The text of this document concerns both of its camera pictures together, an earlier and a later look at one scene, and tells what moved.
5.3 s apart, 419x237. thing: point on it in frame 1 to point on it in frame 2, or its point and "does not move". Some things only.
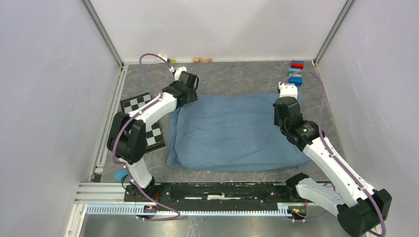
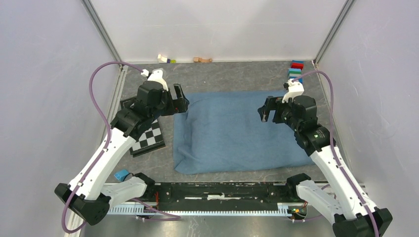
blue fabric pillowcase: x=230 y=132 does not move
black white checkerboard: x=154 y=137 does not move
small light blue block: x=120 y=175 does not move
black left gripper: x=193 y=97 to x=179 y=105
